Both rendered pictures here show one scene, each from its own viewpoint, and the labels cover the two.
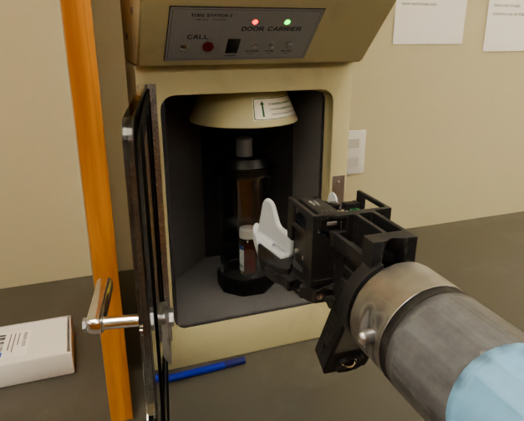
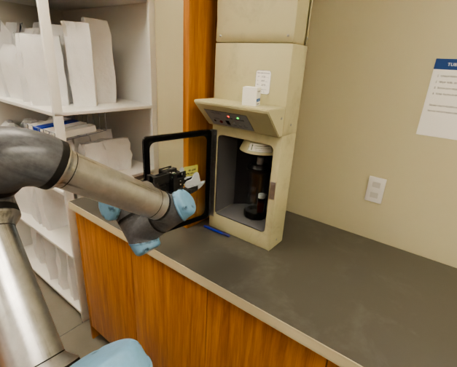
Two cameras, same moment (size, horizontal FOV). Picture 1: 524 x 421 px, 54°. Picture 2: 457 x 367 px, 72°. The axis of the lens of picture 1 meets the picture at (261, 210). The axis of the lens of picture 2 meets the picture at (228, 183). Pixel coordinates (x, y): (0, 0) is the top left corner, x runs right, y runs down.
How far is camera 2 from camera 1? 0.96 m
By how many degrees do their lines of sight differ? 53
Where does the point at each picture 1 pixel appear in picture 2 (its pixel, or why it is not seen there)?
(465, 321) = not seen: hidden behind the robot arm
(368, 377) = (248, 263)
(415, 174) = (423, 220)
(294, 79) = (259, 138)
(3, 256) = not seen: hidden behind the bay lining
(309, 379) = (234, 251)
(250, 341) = (236, 231)
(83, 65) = (185, 121)
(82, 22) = (186, 110)
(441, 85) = not seen: outside the picture
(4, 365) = not seen: hidden behind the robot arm
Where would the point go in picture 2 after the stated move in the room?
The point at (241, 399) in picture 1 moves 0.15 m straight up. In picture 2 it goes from (211, 242) to (212, 210)
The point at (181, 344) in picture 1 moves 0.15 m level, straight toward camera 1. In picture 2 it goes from (216, 219) to (188, 229)
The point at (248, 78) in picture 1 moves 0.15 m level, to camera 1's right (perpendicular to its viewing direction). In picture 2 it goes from (243, 134) to (268, 143)
